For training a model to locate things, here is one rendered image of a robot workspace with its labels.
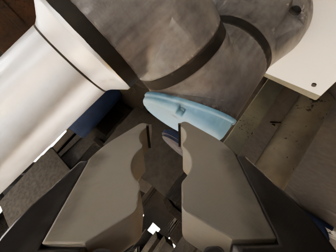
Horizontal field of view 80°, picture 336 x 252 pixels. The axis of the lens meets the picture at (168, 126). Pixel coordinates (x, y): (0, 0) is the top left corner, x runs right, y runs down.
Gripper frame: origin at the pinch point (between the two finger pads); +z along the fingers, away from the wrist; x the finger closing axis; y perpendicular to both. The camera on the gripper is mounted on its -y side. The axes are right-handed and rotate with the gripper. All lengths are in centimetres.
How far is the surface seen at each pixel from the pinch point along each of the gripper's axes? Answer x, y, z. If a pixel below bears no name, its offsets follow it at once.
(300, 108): 48, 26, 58
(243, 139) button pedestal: 27, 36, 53
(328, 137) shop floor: 73, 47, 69
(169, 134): -2, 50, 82
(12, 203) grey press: -238, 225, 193
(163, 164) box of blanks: -11, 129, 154
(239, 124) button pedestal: 26, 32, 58
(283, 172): 37, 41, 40
